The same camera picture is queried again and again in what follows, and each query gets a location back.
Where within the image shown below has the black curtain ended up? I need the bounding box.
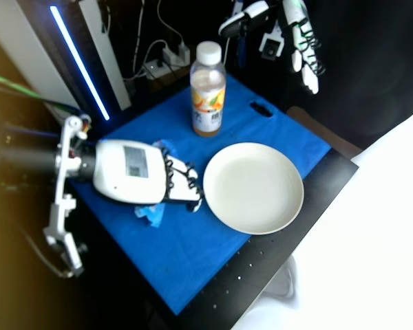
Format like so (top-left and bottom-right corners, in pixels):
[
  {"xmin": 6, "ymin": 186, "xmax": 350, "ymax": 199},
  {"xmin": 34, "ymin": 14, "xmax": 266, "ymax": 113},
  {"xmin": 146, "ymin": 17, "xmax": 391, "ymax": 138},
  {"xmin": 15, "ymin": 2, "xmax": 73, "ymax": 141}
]
[{"xmin": 306, "ymin": 0, "xmax": 413, "ymax": 149}]

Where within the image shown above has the white case with blue light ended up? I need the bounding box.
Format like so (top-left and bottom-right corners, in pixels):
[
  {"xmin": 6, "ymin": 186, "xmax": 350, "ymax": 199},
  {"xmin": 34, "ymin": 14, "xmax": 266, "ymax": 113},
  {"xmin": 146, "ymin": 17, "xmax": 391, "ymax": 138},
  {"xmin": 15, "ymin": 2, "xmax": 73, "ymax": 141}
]
[{"xmin": 0, "ymin": 0, "xmax": 132, "ymax": 123}]

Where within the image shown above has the black elongated clamp piece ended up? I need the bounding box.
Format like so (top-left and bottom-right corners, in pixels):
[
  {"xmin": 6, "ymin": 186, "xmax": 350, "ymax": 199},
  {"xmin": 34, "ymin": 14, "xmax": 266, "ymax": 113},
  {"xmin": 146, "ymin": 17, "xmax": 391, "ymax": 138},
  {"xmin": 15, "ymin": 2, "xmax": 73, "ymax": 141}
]
[{"xmin": 249, "ymin": 100, "xmax": 273, "ymax": 118}]

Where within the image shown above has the green cable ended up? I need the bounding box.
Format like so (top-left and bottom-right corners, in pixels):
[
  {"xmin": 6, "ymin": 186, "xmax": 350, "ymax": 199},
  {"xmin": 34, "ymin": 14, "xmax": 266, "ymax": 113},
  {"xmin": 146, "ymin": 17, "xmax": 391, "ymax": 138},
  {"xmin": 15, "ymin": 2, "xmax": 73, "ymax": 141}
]
[{"xmin": 0, "ymin": 70, "xmax": 49, "ymax": 102}]

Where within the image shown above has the blue table cloth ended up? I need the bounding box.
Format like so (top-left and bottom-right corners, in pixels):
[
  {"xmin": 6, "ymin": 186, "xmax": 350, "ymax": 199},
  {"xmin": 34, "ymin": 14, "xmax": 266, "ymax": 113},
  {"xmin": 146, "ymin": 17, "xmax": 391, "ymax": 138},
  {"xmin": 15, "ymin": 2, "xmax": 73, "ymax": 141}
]
[{"xmin": 68, "ymin": 74, "xmax": 332, "ymax": 316}]

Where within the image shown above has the white and black hand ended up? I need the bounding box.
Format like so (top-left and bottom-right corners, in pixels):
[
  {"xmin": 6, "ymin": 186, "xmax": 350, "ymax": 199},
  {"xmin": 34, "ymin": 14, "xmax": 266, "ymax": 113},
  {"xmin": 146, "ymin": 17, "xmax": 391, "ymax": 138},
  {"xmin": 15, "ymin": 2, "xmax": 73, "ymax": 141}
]
[
  {"xmin": 282, "ymin": 0, "xmax": 328, "ymax": 96},
  {"xmin": 92, "ymin": 139, "xmax": 204, "ymax": 213}
]

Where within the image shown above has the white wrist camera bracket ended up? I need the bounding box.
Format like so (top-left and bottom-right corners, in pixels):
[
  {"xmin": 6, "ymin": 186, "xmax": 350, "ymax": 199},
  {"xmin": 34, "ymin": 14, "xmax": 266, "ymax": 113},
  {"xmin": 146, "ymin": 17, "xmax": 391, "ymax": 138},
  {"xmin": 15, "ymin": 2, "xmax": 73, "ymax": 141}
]
[
  {"xmin": 43, "ymin": 115, "xmax": 92, "ymax": 279},
  {"xmin": 260, "ymin": 29, "xmax": 285, "ymax": 60}
]

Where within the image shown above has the orange juice bottle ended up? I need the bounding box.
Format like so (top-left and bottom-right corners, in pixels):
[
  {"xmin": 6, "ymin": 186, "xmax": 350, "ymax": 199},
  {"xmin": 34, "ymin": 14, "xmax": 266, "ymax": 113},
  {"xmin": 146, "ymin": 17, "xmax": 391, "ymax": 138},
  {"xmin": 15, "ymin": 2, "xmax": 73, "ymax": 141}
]
[{"xmin": 189, "ymin": 41, "xmax": 227, "ymax": 138}]

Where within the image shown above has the blue snack packet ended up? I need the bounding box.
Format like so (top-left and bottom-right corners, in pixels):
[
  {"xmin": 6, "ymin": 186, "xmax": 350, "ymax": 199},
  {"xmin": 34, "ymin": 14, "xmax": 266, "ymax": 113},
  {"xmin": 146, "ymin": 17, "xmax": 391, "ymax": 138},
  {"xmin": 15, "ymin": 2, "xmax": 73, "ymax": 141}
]
[{"xmin": 134, "ymin": 139, "xmax": 180, "ymax": 228}]

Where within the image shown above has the white power strip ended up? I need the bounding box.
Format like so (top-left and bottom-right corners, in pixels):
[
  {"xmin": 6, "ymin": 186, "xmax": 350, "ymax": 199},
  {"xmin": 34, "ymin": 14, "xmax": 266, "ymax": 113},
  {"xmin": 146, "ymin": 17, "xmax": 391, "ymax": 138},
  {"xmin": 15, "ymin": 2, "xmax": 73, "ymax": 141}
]
[{"xmin": 142, "ymin": 56, "xmax": 190, "ymax": 80}]

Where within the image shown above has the white round plate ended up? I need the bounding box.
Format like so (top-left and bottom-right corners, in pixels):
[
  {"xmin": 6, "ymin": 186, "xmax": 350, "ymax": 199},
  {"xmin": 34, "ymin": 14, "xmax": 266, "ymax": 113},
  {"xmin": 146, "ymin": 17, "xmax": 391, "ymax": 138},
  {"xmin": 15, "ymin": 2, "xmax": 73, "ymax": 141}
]
[{"xmin": 202, "ymin": 142, "xmax": 305, "ymax": 236}]

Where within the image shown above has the white plug adapter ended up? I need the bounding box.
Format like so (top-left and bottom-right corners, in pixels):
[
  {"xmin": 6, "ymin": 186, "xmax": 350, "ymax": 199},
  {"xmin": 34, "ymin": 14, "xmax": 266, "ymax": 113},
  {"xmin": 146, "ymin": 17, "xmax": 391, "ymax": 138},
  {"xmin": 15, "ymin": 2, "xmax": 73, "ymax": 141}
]
[{"xmin": 162, "ymin": 41, "xmax": 191, "ymax": 66}]

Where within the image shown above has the brown wooden board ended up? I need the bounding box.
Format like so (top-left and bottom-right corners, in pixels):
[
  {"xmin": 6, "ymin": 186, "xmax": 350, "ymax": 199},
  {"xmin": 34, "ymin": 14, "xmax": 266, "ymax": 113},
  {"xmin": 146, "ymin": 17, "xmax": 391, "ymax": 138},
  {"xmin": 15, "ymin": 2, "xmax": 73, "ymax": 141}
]
[{"xmin": 287, "ymin": 105, "xmax": 363, "ymax": 160}]

